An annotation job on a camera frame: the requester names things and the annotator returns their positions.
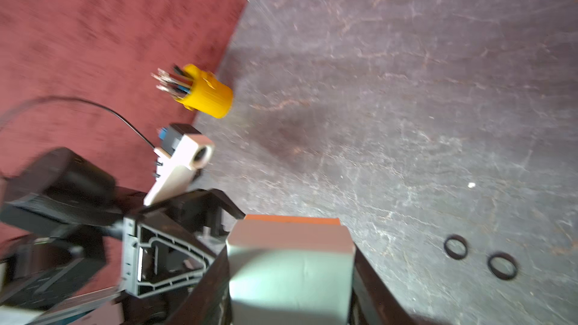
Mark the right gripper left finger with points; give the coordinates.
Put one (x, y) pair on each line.
(209, 302)

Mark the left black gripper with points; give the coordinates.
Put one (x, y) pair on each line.
(162, 249)

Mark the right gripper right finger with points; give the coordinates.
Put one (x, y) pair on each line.
(372, 302)

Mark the pale green box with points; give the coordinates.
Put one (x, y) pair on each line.
(285, 273)

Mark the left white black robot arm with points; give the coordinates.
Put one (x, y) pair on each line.
(67, 206)

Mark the yellow pen cup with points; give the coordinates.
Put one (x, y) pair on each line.
(207, 95)

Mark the pens in cup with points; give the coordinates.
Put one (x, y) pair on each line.
(176, 83)

